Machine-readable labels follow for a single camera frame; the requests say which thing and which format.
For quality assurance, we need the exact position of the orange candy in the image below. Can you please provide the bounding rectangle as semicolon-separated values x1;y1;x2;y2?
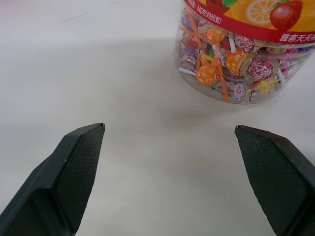
225;50;248;71
195;64;222;87
206;29;226;47

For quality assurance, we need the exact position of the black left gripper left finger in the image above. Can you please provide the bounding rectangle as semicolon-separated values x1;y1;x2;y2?
0;122;106;236

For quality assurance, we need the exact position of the clear plastic lollipop jar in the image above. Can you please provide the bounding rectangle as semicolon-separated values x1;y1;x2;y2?
173;0;315;105

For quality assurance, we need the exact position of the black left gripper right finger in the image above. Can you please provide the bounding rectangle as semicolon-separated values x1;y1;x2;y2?
235;125;315;236

